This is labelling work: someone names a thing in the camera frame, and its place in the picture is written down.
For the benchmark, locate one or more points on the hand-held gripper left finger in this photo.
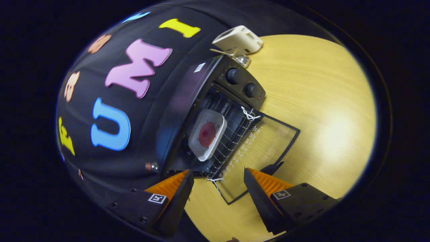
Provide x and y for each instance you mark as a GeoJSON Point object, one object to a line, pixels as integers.
{"type": "Point", "coordinates": [176, 205]}

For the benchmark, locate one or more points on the clear plastic bottle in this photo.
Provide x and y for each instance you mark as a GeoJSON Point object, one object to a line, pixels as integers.
{"type": "Point", "coordinates": [151, 166]}

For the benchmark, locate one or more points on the pink cloth clip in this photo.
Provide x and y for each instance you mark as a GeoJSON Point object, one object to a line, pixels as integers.
{"type": "Point", "coordinates": [80, 174]}

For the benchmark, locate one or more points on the pink ham slice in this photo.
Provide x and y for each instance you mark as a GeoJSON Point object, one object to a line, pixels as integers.
{"type": "Point", "coordinates": [207, 133]}

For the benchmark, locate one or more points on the clear glass container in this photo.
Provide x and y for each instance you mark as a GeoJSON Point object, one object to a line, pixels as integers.
{"type": "Point", "coordinates": [240, 57]}

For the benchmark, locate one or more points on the white bread toaster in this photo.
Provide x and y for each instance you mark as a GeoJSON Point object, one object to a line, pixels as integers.
{"type": "Point", "coordinates": [240, 38]}

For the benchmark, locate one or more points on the black toaster oven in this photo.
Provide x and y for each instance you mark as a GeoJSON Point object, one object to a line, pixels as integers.
{"type": "Point", "coordinates": [181, 101]}

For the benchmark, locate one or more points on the white square plate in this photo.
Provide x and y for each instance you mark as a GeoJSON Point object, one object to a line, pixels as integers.
{"type": "Point", "coordinates": [218, 119]}

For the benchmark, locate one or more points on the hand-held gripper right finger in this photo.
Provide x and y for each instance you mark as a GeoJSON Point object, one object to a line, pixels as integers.
{"type": "Point", "coordinates": [262, 205]}

